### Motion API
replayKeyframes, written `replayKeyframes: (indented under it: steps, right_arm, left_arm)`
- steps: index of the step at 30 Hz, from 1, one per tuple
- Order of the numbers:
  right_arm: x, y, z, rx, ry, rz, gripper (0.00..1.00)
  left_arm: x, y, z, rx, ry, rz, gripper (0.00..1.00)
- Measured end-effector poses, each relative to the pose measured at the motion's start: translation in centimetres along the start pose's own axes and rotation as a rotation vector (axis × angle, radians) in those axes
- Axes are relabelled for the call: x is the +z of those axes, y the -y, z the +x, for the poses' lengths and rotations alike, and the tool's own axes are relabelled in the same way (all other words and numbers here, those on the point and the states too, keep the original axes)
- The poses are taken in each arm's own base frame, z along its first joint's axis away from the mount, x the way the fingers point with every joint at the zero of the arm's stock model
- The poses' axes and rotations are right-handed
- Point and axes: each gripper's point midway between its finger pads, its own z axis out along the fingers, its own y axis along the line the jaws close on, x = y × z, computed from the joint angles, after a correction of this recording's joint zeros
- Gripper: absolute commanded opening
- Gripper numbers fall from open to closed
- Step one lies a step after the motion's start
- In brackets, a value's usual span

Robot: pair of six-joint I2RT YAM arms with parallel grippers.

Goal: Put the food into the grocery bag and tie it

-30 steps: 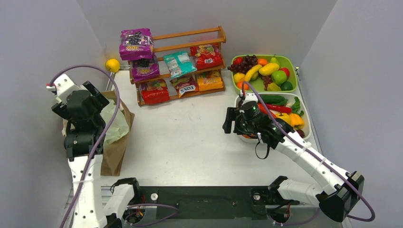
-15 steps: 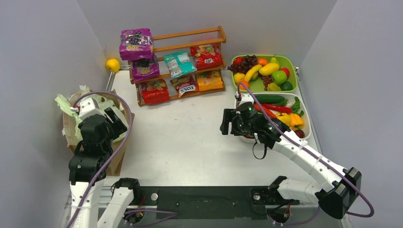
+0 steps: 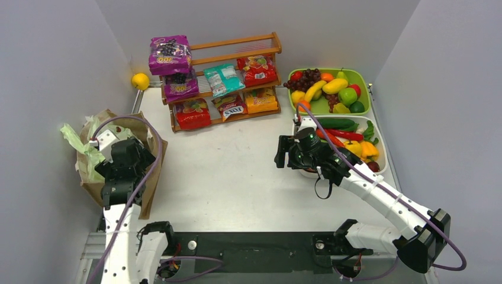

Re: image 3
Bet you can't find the yellow bell pepper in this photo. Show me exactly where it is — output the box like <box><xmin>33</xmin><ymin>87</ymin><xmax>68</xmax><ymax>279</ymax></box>
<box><xmin>343</xmin><ymin>140</ymin><xmax>379</xmax><ymax>162</ymax></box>

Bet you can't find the red candy bag middle shelf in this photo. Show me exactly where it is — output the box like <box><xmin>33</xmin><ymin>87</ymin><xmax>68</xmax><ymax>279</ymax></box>
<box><xmin>237</xmin><ymin>54</ymin><xmax>278</xmax><ymax>88</ymax></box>

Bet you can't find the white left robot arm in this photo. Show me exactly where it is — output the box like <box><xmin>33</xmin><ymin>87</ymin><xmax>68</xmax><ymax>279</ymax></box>
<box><xmin>92</xmin><ymin>131</ymin><xmax>177</xmax><ymax>283</ymax></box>

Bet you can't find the orange candy bag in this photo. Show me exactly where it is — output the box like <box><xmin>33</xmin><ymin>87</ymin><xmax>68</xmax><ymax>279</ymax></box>
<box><xmin>243</xmin><ymin>88</ymin><xmax>279</xmax><ymax>114</ymax></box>

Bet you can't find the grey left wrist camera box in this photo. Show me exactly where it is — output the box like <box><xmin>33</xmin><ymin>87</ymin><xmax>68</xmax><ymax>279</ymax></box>
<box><xmin>89</xmin><ymin>130</ymin><xmax>120</xmax><ymax>162</ymax></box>

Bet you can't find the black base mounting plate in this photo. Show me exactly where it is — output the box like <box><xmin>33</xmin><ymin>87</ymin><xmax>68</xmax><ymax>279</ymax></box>
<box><xmin>163</xmin><ymin>232</ymin><xmax>373</xmax><ymax>274</ymax></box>

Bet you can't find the teal white snack packet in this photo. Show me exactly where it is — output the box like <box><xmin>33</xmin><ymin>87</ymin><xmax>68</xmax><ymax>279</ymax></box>
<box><xmin>203</xmin><ymin>63</ymin><xmax>245</xmax><ymax>98</ymax></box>

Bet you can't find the red Fox's candy bag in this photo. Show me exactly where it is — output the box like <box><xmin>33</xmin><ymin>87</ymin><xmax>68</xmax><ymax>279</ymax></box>
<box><xmin>212</xmin><ymin>93</ymin><xmax>248</xmax><ymax>122</ymax></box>

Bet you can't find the red toy chili pepper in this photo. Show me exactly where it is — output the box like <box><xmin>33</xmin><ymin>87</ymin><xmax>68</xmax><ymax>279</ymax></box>
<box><xmin>316</xmin><ymin>128</ymin><xmax>364</xmax><ymax>147</ymax></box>

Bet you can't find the green toy cucumber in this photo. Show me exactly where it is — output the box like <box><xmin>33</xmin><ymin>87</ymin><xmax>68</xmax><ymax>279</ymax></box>
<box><xmin>318</xmin><ymin>118</ymin><xmax>356</xmax><ymax>130</ymax></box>

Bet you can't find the orange toy fruit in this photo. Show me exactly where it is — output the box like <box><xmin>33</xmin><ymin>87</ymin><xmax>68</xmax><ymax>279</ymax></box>
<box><xmin>295</xmin><ymin>100</ymin><xmax>311</xmax><ymax>112</ymax></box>

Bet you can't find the yellow toy mango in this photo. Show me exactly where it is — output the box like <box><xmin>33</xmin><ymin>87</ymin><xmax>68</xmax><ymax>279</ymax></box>
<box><xmin>322</xmin><ymin>78</ymin><xmax>349</xmax><ymax>95</ymax></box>

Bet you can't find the red candy bag bottom shelf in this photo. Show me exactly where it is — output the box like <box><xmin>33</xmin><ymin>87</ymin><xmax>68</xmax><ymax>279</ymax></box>
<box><xmin>174</xmin><ymin>98</ymin><xmax>211</xmax><ymax>130</ymax></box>

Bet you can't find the green apple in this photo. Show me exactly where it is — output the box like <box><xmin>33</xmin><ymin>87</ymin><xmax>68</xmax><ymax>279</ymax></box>
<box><xmin>338</xmin><ymin>88</ymin><xmax>358</xmax><ymax>107</ymax></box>

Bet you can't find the purple candy bag middle shelf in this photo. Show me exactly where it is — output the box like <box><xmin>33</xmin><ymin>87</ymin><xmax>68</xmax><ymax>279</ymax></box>
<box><xmin>163</xmin><ymin>69</ymin><xmax>199</xmax><ymax>102</ymax></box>

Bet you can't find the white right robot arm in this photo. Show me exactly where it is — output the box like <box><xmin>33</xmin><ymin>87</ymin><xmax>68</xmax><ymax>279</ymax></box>
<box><xmin>274</xmin><ymin>127</ymin><xmax>450</xmax><ymax>273</ymax></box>

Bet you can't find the purple grape candy bag top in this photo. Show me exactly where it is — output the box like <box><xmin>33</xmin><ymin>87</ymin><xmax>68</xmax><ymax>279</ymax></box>
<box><xmin>148</xmin><ymin>35</ymin><xmax>192</xmax><ymax>76</ymax></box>

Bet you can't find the wooden snack shelf rack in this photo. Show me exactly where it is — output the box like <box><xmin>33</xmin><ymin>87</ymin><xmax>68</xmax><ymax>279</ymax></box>
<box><xmin>150</xmin><ymin>32</ymin><xmax>282</xmax><ymax>133</ymax></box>

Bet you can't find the dark red grape bunch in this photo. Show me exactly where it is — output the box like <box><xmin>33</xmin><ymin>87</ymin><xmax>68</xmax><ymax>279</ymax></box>
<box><xmin>283</xmin><ymin>69</ymin><xmax>321</xmax><ymax>92</ymax></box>

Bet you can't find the green fruit basket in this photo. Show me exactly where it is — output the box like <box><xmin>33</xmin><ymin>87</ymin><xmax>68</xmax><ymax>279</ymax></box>
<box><xmin>288</xmin><ymin>68</ymin><xmax>371</xmax><ymax>115</ymax></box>

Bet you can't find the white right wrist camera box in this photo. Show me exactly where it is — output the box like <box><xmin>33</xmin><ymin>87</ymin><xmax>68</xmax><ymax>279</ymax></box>
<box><xmin>292</xmin><ymin>117</ymin><xmax>317</xmax><ymax>134</ymax></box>

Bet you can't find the white vegetable basket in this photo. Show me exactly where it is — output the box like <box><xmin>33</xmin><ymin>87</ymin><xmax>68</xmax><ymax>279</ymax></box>
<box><xmin>300</xmin><ymin>115</ymin><xmax>389</xmax><ymax>179</ymax></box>

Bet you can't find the pale green plastic grocery bag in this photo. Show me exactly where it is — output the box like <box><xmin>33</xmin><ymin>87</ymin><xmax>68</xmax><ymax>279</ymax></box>
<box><xmin>60</xmin><ymin>112</ymin><xmax>111</xmax><ymax>183</ymax></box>

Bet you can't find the red candy bag shelf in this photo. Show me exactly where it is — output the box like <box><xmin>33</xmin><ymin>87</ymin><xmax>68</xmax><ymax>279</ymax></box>
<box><xmin>174</xmin><ymin>98</ymin><xmax>211</xmax><ymax>130</ymax></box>
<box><xmin>237</xmin><ymin>54</ymin><xmax>278</xmax><ymax>88</ymax></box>

